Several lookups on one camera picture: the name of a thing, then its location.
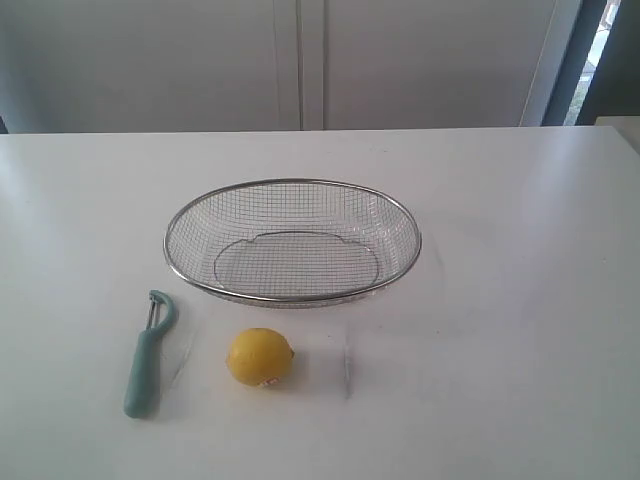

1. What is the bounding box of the yellow lemon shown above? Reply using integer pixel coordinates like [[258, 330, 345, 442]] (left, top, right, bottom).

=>
[[226, 328, 295, 387]]

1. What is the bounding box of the teal handled peeler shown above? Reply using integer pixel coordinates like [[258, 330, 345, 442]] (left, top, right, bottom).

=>
[[123, 290, 177, 419]]

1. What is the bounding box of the oval steel mesh basket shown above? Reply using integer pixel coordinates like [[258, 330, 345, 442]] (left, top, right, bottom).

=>
[[163, 178, 422, 308]]

